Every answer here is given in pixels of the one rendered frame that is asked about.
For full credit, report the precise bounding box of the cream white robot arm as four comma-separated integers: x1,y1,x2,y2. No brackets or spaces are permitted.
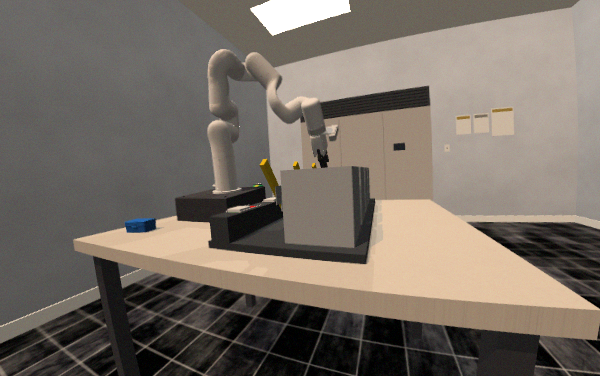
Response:
207,49,338,194

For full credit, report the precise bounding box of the small blue box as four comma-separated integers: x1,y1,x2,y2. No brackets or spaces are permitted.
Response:
125,218,156,233

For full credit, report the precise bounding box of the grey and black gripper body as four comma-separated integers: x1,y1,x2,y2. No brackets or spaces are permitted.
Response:
309,134,327,157

